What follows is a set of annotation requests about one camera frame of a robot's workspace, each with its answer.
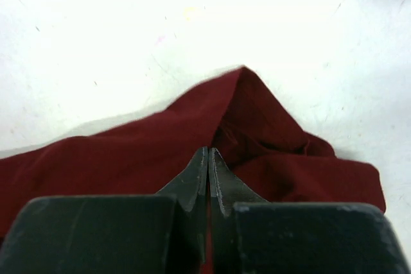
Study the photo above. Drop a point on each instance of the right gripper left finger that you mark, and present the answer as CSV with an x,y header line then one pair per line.
x,y
158,233

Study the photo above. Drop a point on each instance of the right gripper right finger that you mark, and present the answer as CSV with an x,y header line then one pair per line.
x,y
252,235

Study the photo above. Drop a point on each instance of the dark red t-shirt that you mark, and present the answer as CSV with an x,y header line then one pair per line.
x,y
234,113

